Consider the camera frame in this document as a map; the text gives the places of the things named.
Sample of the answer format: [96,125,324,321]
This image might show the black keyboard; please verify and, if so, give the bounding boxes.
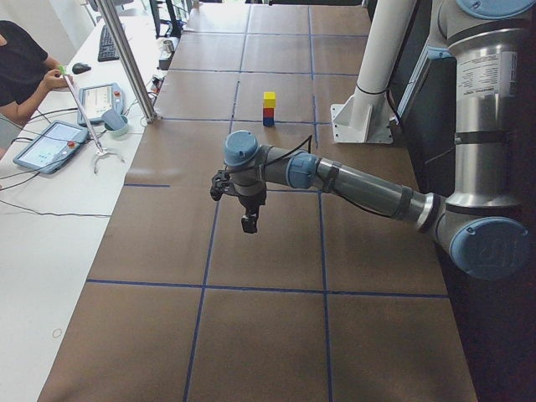
[97,26,121,63]

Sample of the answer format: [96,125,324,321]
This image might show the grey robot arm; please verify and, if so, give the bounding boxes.
[210,1,535,280]

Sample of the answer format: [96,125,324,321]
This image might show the blue wooden cube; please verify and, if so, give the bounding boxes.
[263,117,275,127]

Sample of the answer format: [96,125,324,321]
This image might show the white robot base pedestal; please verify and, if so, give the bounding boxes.
[331,0,417,144]

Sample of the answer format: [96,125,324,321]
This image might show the blue teach pendant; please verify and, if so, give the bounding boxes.
[79,83,124,124]
[13,121,89,174]

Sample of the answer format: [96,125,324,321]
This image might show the blue teach pendant far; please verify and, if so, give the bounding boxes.
[79,83,124,124]

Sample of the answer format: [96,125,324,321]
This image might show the metal cup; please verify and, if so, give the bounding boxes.
[162,39,175,54]

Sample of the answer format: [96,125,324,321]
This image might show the yellow wooden cube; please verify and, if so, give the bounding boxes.
[263,91,276,109]

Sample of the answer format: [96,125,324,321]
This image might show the long reacher grabber tool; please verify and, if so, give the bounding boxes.
[58,65,126,174]

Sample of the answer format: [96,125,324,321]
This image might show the seated person black shirt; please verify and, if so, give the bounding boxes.
[1,20,67,126]

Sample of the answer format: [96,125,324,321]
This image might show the aluminium frame post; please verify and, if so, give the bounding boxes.
[96,0,157,124]

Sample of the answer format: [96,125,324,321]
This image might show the black computer mouse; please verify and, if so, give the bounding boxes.
[71,63,91,75]

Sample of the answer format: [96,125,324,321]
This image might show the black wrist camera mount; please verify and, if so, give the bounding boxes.
[209,170,235,202]

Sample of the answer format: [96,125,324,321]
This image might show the red wooden cube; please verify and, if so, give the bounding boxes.
[263,108,275,119]

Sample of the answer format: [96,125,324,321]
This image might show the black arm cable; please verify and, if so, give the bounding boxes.
[259,133,394,217]

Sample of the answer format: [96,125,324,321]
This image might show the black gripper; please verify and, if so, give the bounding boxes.
[238,190,267,234]

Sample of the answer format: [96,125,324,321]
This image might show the blue teach pendant near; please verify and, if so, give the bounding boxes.
[13,121,89,174]

